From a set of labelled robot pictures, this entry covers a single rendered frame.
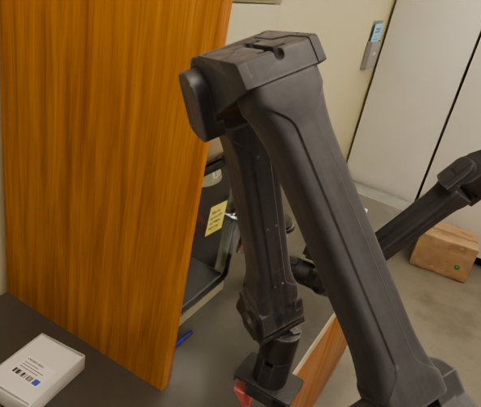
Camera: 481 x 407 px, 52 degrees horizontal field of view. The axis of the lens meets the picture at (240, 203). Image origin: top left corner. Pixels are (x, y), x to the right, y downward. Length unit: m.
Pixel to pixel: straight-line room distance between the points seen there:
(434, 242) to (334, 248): 3.40
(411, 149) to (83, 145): 3.27
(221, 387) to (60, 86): 0.71
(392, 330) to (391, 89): 3.58
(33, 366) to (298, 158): 0.85
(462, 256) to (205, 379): 2.89
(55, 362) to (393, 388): 0.82
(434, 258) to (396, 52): 1.53
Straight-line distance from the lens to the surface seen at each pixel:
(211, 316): 1.34
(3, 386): 1.11
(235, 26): 1.00
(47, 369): 1.13
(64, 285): 1.19
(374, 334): 0.44
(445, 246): 3.81
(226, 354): 1.24
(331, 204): 0.41
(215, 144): 0.89
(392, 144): 4.04
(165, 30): 0.82
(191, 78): 0.46
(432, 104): 3.93
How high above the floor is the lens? 1.79
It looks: 26 degrees down
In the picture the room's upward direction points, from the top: 12 degrees clockwise
